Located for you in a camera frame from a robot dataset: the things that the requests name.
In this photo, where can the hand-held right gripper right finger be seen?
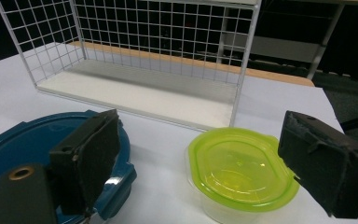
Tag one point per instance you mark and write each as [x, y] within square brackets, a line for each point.
[326, 165]

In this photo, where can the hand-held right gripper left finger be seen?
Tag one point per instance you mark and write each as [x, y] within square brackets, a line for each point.
[87, 161]

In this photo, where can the blue-lidded glass container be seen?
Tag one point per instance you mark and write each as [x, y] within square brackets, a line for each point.
[21, 140]

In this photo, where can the green-lidded plastic container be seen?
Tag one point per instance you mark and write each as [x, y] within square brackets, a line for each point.
[239, 168]

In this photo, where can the white table cover sheet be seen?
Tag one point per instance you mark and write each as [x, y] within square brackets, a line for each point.
[158, 161]

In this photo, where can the wooden table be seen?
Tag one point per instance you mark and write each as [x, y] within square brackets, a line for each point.
[276, 76]

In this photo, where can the white metal desk frame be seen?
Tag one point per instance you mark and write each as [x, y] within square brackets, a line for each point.
[279, 49]

